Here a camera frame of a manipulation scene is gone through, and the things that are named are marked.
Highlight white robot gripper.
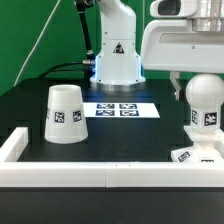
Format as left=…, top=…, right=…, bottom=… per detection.
left=141, top=19, right=224, bottom=100

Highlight white lamp bulb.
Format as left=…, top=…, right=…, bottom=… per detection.
left=186, top=74, right=224, bottom=132

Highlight white lamp base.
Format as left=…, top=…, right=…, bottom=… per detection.
left=171, top=126, right=224, bottom=163

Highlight white lamp shade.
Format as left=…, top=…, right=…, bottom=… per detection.
left=44, top=84, right=88, bottom=144

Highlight white fiducial marker sheet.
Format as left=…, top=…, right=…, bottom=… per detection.
left=84, top=102, right=160, bottom=119

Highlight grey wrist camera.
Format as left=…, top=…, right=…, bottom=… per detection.
left=150, top=0, right=199, bottom=18

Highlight black cable with connector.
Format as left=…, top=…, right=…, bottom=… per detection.
left=39, top=0, right=98, bottom=80

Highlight white thin cable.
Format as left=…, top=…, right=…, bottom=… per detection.
left=13, top=0, right=63, bottom=87

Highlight white table border frame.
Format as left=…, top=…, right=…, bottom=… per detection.
left=0, top=127, right=224, bottom=188

